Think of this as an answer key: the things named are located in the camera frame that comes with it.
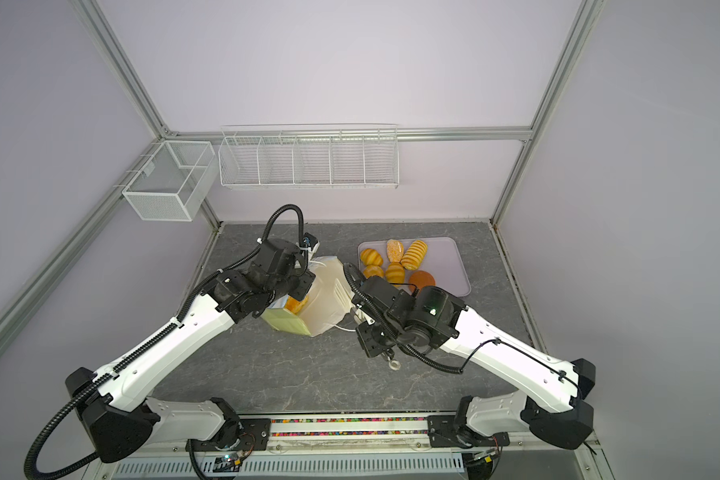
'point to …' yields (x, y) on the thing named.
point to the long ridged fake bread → (414, 255)
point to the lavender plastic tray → (443, 259)
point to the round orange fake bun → (421, 279)
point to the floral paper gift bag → (329, 305)
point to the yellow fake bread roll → (370, 256)
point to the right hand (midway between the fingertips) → (363, 340)
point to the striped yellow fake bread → (395, 273)
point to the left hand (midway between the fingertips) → (305, 273)
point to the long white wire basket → (309, 156)
